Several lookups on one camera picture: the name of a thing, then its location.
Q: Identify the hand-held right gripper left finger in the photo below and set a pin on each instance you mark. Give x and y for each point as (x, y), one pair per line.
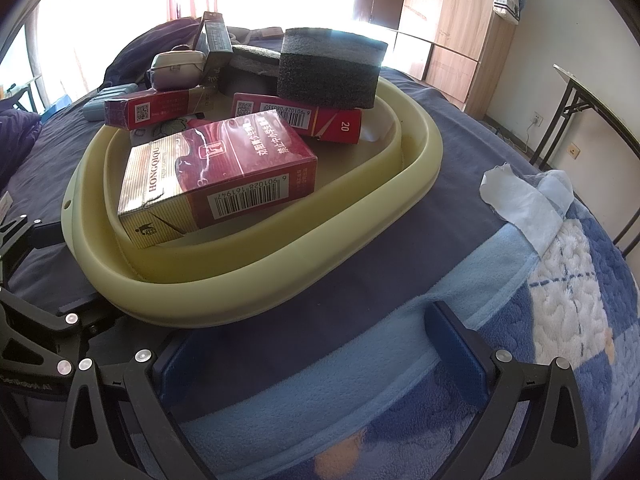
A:
(170, 365)

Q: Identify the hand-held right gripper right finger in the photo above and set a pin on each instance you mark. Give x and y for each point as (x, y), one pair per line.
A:
(457, 345)

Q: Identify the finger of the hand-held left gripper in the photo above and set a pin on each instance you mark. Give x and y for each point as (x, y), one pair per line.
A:
(27, 232)
(50, 325)

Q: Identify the yellow plastic basin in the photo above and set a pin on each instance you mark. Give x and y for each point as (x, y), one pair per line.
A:
(280, 275)

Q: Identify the large red cigarette box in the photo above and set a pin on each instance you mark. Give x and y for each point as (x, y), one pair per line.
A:
(225, 160)

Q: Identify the grey rounded case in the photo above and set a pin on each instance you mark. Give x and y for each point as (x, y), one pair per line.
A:
(175, 72)

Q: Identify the black grey sponge block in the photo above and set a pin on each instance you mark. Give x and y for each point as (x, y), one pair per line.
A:
(325, 75)

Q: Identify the purple blanket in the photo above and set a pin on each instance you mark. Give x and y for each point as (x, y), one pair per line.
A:
(15, 145)

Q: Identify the blue checkered fleece blanket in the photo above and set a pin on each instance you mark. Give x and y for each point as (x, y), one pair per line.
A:
(575, 270)

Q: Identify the blue grey ribbed case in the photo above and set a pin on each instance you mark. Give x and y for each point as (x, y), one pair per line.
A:
(107, 100)

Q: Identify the white tissue paper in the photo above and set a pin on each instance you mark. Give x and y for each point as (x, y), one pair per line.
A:
(505, 190)

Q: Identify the black metal rod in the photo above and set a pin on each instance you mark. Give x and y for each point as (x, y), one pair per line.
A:
(625, 230)

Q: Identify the dark purple cloth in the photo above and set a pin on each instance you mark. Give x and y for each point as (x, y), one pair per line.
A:
(140, 45)

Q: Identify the navy bed sheet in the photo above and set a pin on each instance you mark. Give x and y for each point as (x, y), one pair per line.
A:
(450, 125)

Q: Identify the black folding table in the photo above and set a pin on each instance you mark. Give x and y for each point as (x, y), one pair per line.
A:
(565, 102)

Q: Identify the grey flat sponge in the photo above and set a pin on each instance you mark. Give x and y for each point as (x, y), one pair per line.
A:
(255, 59)

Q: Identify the wooden wardrobe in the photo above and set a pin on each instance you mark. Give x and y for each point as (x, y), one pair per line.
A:
(450, 35)

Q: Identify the wall socket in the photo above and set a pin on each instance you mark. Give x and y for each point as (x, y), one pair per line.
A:
(574, 150)
(536, 120)

